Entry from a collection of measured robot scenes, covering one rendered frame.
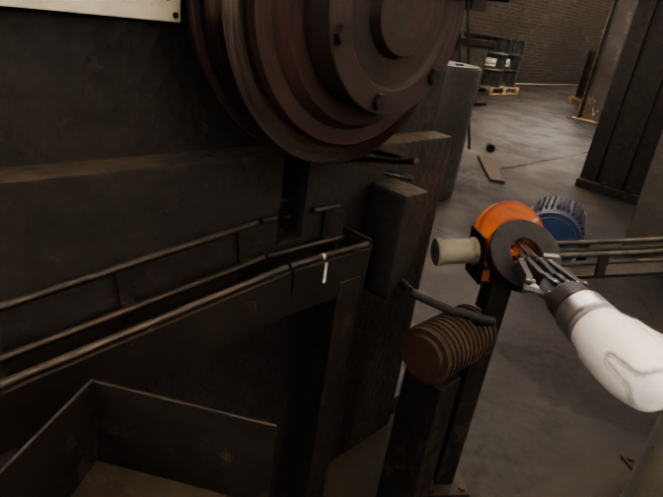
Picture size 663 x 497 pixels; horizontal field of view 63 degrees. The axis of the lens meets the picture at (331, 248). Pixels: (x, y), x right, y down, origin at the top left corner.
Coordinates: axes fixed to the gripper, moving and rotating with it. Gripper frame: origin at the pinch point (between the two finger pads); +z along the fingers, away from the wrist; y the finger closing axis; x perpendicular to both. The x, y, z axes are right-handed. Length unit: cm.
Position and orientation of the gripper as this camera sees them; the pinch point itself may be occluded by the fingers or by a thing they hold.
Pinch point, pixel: (523, 254)
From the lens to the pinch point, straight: 117.5
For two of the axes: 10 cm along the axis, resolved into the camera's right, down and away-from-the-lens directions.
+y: 9.8, 0.5, 1.9
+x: 1.3, -8.9, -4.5
